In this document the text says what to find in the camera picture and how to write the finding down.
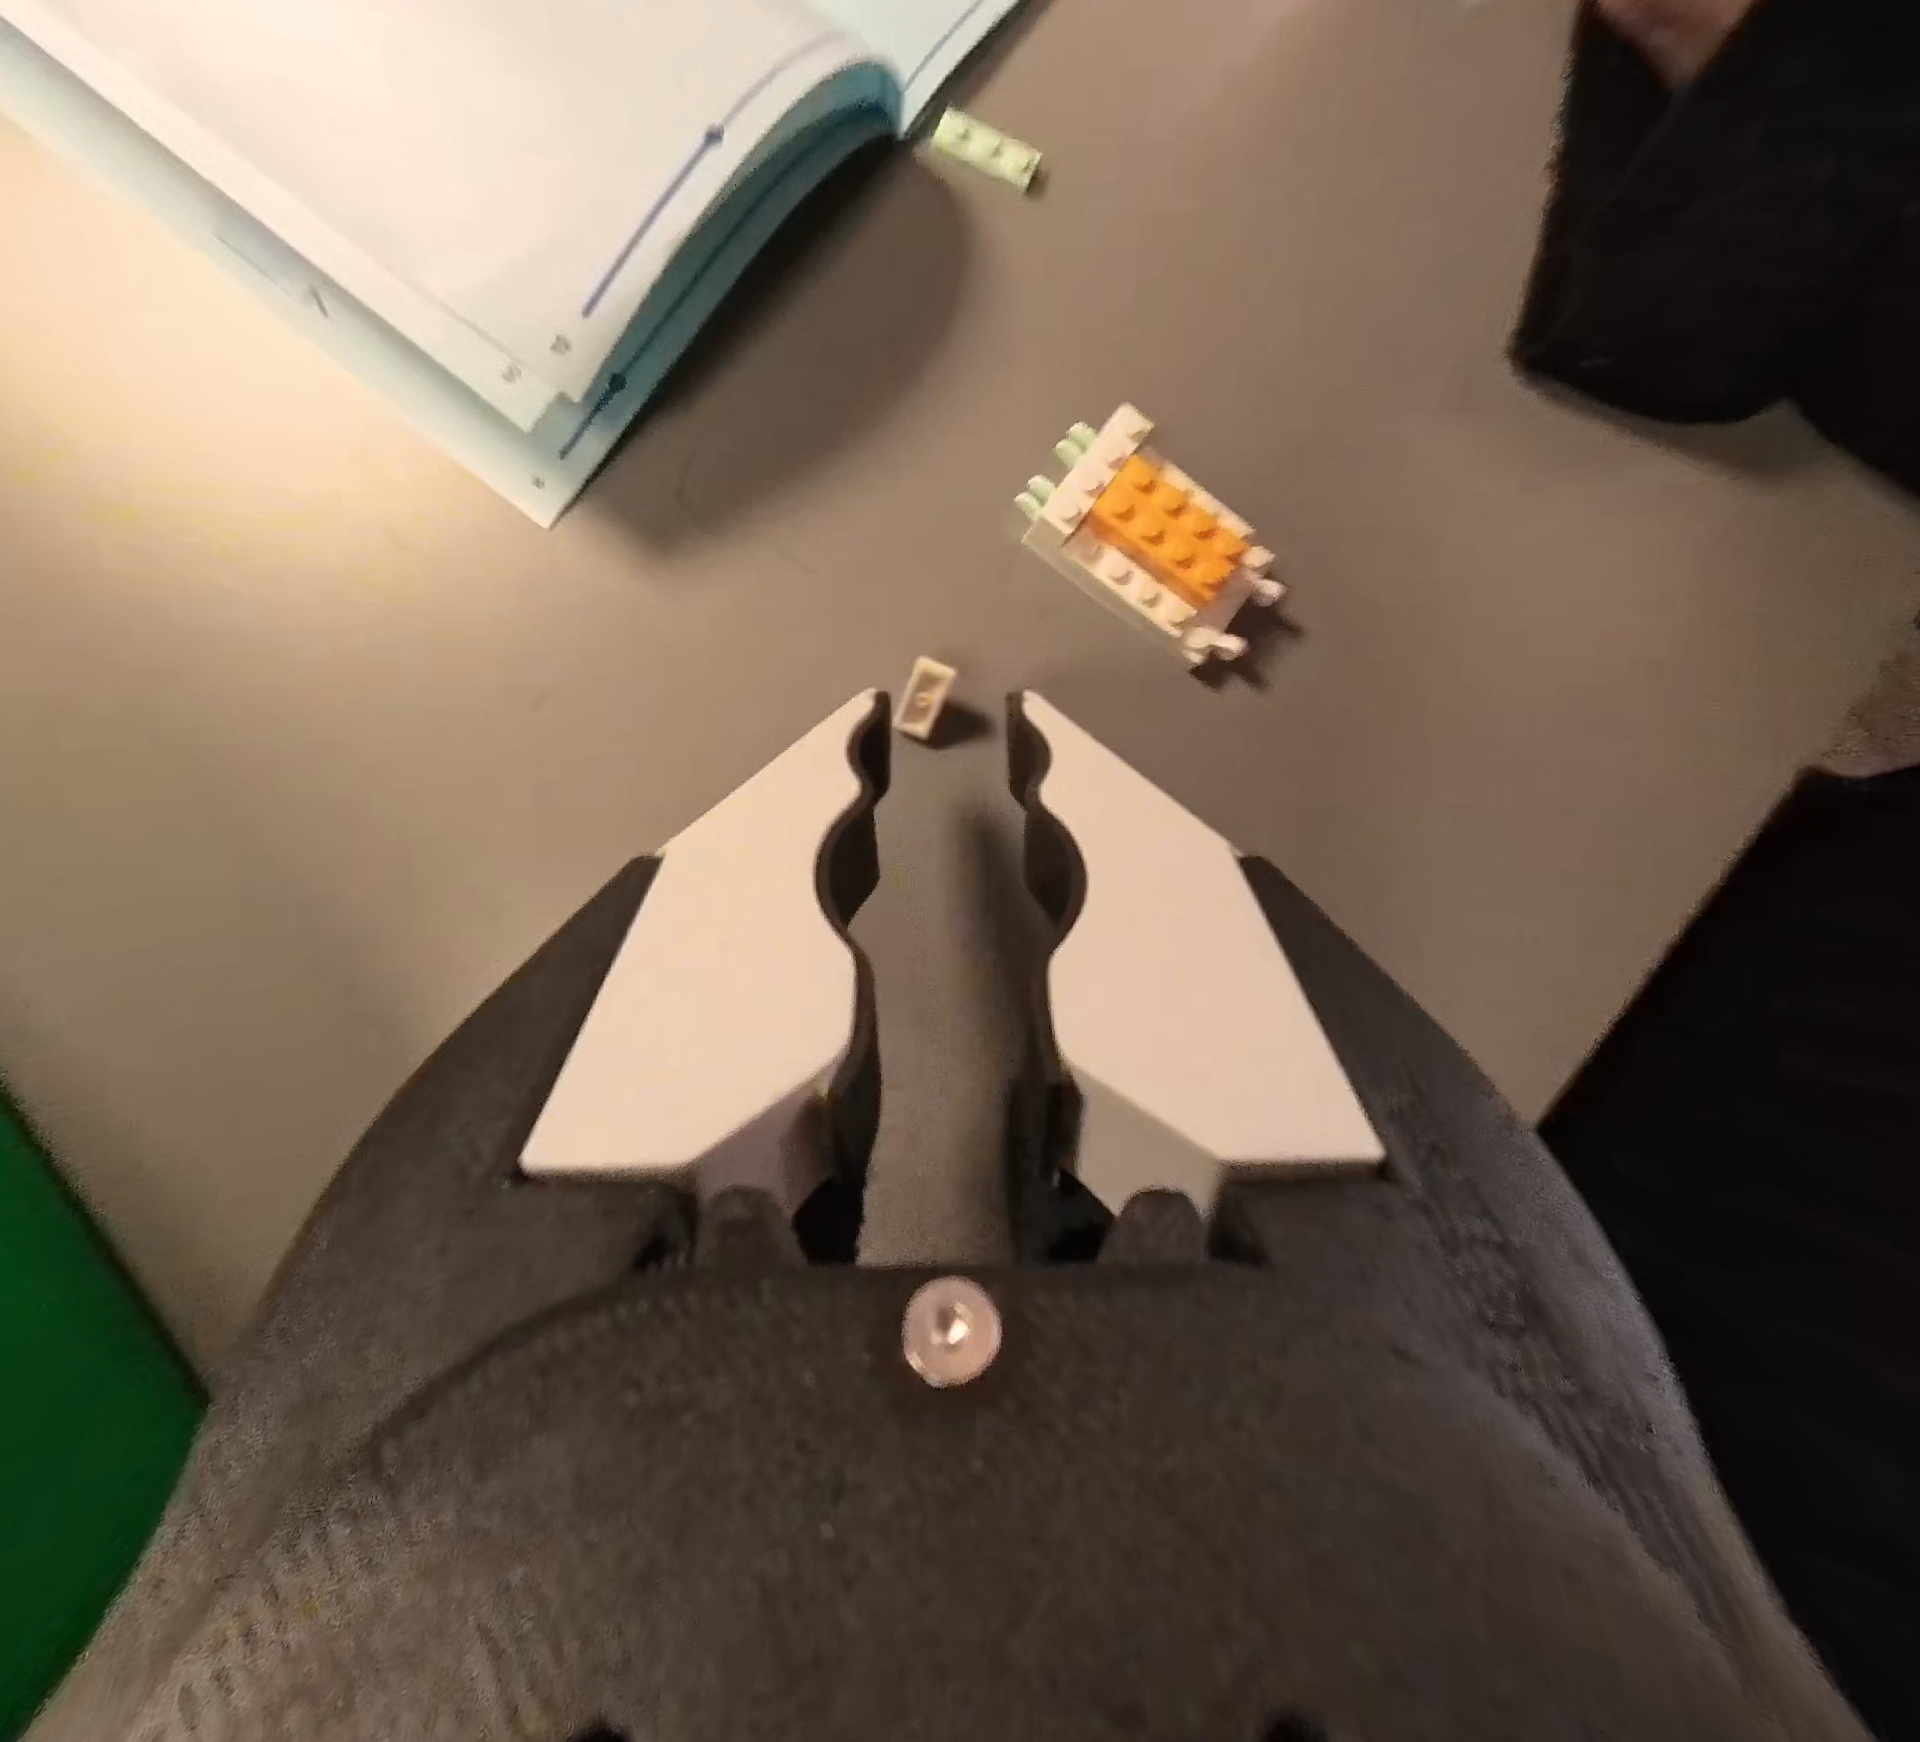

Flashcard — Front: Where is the light green lego plate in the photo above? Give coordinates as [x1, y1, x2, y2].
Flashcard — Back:
[932, 107, 1045, 194]

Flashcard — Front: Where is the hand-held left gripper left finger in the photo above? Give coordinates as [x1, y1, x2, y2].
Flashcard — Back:
[518, 686, 890, 1266]

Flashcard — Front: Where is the orange and white lego assembly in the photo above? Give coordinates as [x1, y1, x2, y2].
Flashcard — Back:
[1018, 405, 1289, 681]

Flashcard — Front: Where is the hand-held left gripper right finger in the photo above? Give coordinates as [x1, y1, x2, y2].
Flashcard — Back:
[1003, 691, 1389, 1266]

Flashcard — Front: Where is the green plastic bin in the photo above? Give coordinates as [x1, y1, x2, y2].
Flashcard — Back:
[0, 1082, 210, 1730]

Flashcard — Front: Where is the lego instruction booklet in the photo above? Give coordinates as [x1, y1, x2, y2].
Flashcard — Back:
[0, 0, 1188, 528]

